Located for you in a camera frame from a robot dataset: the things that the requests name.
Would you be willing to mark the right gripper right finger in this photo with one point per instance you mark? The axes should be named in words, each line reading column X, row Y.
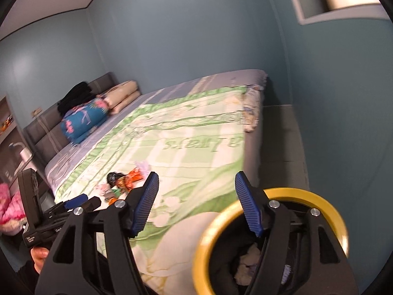
column 271, row 223

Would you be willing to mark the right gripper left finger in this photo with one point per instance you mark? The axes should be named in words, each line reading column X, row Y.
column 122, row 221

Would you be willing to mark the orange peel small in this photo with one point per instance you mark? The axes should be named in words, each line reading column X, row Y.
column 112, row 201

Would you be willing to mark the grey silver carton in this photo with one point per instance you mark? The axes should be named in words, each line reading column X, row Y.
column 114, row 193

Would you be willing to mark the pink paper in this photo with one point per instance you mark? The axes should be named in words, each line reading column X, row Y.
column 103, row 189

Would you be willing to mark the black plastic bag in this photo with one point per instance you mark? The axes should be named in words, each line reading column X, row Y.
column 113, row 177

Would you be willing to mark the orange snack wrapper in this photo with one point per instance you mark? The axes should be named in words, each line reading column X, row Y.
column 133, row 176

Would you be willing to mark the yellow trash bin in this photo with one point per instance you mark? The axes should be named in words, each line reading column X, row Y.
column 227, row 254

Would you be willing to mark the colourful candy wrapper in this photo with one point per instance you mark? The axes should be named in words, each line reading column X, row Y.
column 122, row 184

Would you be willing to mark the lavender yarn bundle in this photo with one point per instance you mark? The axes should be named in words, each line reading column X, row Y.
column 144, row 168

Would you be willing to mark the person's left hand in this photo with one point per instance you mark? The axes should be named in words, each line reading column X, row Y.
column 39, row 255

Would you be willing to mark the pink frilly cloth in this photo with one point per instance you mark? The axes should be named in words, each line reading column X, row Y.
column 12, row 215

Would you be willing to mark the white desk lamp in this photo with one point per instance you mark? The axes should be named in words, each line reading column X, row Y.
column 21, row 153

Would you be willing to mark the wooden shelf unit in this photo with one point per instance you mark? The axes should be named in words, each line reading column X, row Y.
column 10, row 157

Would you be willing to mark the grey padded headboard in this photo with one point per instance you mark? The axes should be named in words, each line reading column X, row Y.
column 44, row 136

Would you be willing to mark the green white floral quilt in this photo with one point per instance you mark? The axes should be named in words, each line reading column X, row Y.
column 196, row 146

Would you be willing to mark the blue floral folded blanket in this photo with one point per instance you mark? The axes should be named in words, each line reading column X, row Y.
column 82, row 121

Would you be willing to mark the bed with lavender sheet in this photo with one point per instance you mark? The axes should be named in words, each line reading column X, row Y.
column 59, row 167

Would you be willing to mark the beige folded blanket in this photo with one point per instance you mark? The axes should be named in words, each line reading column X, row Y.
column 121, row 95

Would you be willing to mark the black clothing pile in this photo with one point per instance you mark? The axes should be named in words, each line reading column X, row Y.
column 81, row 93

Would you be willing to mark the wall power socket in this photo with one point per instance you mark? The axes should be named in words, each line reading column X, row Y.
column 36, row 112

